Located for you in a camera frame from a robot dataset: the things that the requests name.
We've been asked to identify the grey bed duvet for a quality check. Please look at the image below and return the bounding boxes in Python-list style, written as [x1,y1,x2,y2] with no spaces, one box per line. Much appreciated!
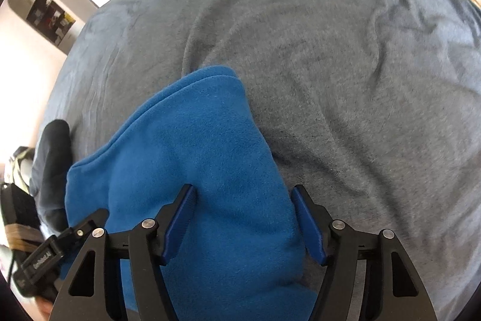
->
[44,0,480,320]

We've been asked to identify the green cloth on chair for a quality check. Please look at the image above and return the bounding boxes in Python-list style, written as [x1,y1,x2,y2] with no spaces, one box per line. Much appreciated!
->
[11,147,35,193]

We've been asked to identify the person's left hand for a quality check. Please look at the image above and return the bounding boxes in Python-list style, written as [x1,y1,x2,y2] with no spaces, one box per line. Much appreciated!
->
[35,297,53,320]

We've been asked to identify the black camera with tape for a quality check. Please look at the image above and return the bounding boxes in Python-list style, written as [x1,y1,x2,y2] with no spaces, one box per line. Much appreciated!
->
[1,183,44,253]

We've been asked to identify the folded dark grey pants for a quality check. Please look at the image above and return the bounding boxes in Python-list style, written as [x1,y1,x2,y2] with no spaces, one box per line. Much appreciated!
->
[29,119,72,234]

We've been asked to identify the blue fleece pants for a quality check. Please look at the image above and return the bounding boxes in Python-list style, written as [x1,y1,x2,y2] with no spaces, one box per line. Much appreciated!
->
[64,64,320,321]

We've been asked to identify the arched wall shelf niche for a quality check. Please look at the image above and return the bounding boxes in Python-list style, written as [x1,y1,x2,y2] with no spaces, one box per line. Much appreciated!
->
[7,0,86,54]

